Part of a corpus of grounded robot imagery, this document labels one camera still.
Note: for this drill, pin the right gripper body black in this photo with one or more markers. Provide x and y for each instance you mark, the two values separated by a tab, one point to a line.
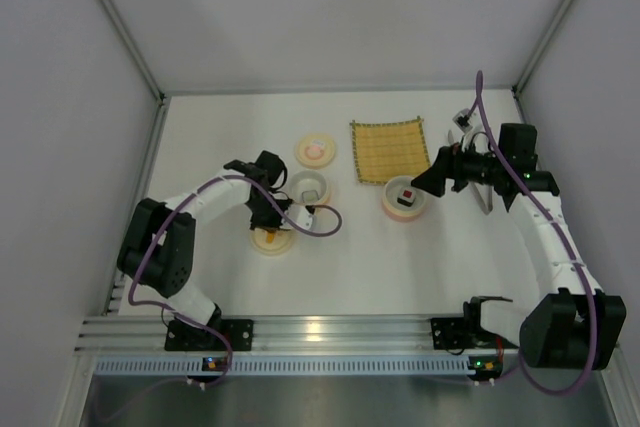
451	169

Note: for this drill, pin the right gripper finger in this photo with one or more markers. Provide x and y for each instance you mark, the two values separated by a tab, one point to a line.
433	180
460	181

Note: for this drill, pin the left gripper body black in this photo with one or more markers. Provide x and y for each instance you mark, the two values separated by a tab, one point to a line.
267	217

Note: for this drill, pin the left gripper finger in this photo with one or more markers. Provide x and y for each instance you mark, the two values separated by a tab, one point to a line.
286	206
263	223

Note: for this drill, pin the cream lid orange handle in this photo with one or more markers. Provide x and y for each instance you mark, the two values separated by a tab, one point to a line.
271	243

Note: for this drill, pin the metal tongs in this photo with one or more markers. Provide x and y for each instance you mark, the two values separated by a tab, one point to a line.
482	194

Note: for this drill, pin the sushi roll green centre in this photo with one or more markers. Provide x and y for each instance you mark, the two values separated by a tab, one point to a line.
310	197

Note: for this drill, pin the sushi roll red centre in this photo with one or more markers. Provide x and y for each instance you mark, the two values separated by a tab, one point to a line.
406	197

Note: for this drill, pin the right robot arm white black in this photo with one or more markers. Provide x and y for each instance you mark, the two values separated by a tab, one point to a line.
574	323

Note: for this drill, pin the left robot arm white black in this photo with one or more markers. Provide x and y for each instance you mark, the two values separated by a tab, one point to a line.
158	248

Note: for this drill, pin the orange lunch bowl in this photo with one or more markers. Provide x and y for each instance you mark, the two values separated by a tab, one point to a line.
309	180

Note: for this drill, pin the pink lunch bowl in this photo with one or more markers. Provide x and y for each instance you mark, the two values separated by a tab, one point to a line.
398	212

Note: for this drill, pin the bamboo sushi mat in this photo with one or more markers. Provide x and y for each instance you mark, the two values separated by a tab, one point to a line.
382	151

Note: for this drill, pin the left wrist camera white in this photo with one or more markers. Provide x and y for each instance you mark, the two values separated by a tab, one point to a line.
301	217

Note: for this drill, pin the cream lid pink handle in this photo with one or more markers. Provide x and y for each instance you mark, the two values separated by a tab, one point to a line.
315	150

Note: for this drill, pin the slotted cable duct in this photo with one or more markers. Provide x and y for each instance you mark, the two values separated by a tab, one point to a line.
298	365

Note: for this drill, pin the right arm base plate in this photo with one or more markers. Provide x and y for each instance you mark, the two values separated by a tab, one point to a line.
458	334

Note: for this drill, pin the aluminium mounting rail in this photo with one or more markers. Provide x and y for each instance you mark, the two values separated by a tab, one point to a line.
299	335

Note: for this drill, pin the right aluminium frame post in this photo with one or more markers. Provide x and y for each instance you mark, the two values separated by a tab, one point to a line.
551	30

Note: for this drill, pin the aluminium frame post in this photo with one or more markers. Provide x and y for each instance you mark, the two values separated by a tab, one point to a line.
551	30
132	49

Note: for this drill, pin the left aluminium frame post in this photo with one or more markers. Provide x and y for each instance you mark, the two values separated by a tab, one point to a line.
132	49

